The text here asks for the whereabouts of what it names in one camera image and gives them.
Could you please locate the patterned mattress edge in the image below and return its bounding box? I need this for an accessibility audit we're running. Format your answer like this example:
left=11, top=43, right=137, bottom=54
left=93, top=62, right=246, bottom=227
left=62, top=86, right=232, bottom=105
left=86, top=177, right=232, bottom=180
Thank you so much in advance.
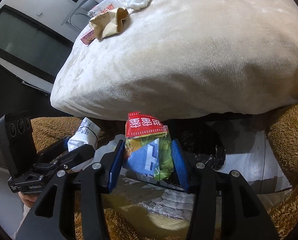
left=102, top=176, right=195, bottom=239

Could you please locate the red green snack wrapper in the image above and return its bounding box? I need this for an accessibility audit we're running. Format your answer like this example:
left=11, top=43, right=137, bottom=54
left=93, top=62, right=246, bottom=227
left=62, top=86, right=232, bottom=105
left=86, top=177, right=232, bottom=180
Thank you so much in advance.
left=123, top=112, right=173, bottom=181

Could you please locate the person's left hand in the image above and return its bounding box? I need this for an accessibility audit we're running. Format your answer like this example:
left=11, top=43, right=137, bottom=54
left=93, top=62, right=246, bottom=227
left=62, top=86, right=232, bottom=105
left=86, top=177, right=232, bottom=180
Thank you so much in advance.
left=18, top=192, right=39, bottom=208

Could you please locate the pink snack wrapper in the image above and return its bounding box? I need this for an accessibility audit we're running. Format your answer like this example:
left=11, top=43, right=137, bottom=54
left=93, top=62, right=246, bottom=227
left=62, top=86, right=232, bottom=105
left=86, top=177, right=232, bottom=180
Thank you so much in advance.
left=80, top=29, right=96, bottom=46

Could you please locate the frosted glass black-framed door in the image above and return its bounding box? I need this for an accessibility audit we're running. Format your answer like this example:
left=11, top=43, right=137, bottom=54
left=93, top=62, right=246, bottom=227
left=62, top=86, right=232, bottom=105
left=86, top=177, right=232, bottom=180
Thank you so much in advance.
left=0, top=5, right=73, bottom=83

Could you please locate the crumpled brown paper bag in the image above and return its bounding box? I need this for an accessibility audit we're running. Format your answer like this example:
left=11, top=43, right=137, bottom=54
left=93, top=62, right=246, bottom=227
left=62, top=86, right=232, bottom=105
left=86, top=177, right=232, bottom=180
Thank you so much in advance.
left=89, top=8, right=129, bottom=40

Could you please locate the white metal chair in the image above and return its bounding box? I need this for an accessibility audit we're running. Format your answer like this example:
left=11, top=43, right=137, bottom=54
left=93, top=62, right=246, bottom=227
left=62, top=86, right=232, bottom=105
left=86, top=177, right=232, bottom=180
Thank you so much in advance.
left=65, top=0, right=98, bottom=32

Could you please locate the black trash bin with bag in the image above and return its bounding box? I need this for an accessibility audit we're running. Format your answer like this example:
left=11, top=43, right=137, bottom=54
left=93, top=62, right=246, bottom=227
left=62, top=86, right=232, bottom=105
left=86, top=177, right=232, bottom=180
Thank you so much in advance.
left=164, top=119, right=227, bottom=178

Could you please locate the white red snack packet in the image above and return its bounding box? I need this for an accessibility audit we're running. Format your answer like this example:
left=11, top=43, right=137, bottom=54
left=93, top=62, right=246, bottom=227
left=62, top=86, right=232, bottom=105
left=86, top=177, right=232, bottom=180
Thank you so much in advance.
left=87, top=0, right=123, bottom=18

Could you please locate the cream plush bed blanket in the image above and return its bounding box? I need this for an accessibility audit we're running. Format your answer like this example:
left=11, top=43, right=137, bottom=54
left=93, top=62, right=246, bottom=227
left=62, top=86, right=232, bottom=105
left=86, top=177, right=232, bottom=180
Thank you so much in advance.
left=51, top=0, right=298, bottom=120

